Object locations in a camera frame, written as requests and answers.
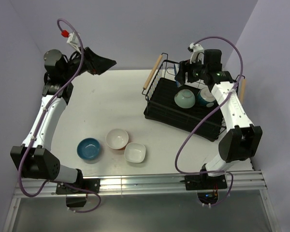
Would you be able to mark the pale green ceramic bowl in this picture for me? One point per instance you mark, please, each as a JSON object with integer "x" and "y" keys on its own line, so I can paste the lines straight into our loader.
{"x": 185, "y": 99}

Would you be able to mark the teal and white bowl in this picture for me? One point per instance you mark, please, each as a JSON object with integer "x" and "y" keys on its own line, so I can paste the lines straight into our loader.
{"x": 205, "y": 98}

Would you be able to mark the black wire dish rack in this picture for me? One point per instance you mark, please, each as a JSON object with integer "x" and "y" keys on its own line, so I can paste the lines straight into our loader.
{"x": 161, "y": 106}

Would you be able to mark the orange bowl white inside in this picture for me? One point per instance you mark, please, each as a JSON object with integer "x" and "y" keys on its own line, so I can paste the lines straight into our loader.
{"x": 117, "y": 139}

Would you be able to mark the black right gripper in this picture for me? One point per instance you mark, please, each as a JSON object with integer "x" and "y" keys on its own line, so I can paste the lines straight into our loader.
{"x": 180, "y": 77}

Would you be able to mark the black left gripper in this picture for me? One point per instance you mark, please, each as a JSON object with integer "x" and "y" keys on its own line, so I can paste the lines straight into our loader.
{"x": 95, "y": 64}

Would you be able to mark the blue ceramic bowl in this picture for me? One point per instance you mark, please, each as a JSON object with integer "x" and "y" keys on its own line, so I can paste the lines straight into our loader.
{"x": 89, "y": 149}

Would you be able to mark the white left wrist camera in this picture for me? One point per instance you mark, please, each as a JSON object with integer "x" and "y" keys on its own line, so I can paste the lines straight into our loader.
{"x": 72, "y": 40}

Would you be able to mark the left wooden rack handle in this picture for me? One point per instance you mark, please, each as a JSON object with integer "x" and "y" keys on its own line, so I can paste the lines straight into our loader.
{"x": 145, "y": 86}

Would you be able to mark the white square bowl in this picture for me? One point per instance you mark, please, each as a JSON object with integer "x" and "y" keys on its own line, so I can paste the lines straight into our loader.
{"x": 135, "y": 152}

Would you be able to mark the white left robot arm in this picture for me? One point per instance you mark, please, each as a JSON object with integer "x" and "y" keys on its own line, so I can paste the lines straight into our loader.
{"x": 33, "y": 158}

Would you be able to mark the wooden rack handle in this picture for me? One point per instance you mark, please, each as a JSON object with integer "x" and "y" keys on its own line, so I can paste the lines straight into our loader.
{"x": 242, "y": 90}
{"x": 145, "y": 86}

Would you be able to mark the right wooden rack handle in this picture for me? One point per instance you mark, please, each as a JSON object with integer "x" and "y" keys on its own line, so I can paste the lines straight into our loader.
{"x": 242, "y": 90}

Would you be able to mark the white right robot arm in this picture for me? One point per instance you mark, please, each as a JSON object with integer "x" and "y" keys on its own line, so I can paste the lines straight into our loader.
{"x": 242, "y": 137}

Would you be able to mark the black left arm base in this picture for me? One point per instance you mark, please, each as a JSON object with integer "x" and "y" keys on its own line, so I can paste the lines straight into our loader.
{"x": 77, "y": 194}

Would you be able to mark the aluminium table edge rail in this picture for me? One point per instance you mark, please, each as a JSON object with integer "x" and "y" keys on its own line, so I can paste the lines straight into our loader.
{"x": 143, "y": 184}

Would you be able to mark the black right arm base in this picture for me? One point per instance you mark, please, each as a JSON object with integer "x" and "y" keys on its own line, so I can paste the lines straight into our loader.
{"x": 204, "y": 182}

